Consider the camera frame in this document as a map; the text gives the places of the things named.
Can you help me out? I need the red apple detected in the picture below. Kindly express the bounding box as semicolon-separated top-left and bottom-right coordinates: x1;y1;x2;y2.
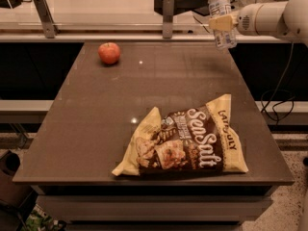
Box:
98;42;120;64

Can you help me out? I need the clear plastic water bottle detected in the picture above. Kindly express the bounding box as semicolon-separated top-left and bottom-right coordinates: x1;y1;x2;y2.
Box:
209;0;237;49

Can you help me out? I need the glass barrier panel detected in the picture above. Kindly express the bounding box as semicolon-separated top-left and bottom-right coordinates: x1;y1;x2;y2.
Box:
0;0;308;32

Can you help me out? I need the black cable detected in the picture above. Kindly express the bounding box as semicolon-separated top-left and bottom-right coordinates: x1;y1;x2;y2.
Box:
259;41;296;123

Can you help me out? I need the green patterned bag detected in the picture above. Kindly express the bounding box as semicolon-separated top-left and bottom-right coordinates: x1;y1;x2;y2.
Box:
20;204;66;231

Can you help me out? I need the dark bin on floor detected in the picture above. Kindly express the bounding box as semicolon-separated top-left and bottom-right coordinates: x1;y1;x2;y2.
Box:
0;150;32;207

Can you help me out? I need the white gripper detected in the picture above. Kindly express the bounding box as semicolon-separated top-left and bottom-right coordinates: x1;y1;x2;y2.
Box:
209;2;288;37

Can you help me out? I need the left metal glass bracket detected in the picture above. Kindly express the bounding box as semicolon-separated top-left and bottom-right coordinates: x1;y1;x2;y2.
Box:
33;0;58;39

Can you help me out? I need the middle metal glass bracket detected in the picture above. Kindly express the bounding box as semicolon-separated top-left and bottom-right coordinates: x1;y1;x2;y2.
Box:
163;0;174;39

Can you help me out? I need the sea salt chips bag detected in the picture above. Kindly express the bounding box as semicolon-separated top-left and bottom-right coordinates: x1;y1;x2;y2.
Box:
113;94;248;176

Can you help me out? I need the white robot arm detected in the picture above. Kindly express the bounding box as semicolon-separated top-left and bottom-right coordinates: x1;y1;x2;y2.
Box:
209;0;308;46

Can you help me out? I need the metal glass bracket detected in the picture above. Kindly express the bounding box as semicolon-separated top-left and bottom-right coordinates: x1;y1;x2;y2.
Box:
33;0;58;39
163;0;174;39

